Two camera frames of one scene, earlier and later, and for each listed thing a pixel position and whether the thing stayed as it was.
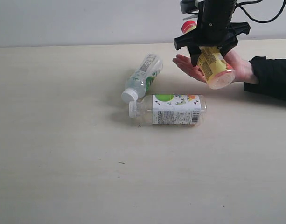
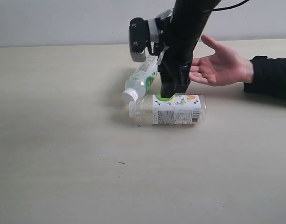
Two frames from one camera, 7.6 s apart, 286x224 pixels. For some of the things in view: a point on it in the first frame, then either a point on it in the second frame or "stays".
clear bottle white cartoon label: (169, 110) stays
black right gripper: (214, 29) -> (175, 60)
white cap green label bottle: (142, 80) stays
